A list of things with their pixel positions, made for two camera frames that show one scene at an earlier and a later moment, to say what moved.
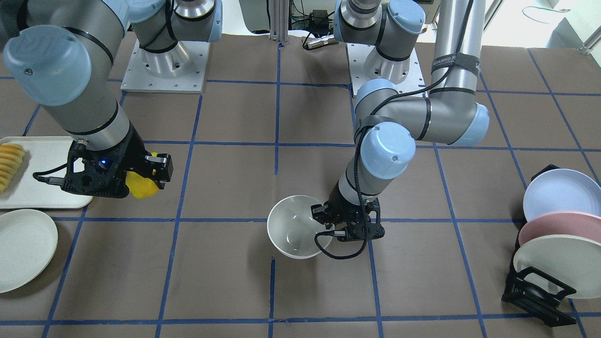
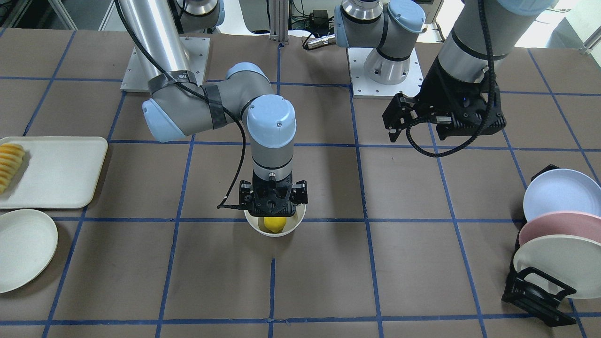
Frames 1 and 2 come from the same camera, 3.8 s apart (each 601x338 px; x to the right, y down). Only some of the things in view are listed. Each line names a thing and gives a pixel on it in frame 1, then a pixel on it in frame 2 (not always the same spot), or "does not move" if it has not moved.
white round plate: x=28 y=239 does not move
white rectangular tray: x=26 y=191 does not move
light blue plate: x=560 y=190 does not move
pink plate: x=585 y=225 does not move
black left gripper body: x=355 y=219 to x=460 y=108
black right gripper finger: x=159 y=168 to x=299 y=195
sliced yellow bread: x=11 y=156 does not move
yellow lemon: x=141 y=186 to x=275 y=224
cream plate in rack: x=574 y=260 does not move
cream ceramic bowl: x=291 y=226 to x=293 y=222
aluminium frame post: x=279 y=19 does not move
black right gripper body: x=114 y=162 to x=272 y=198
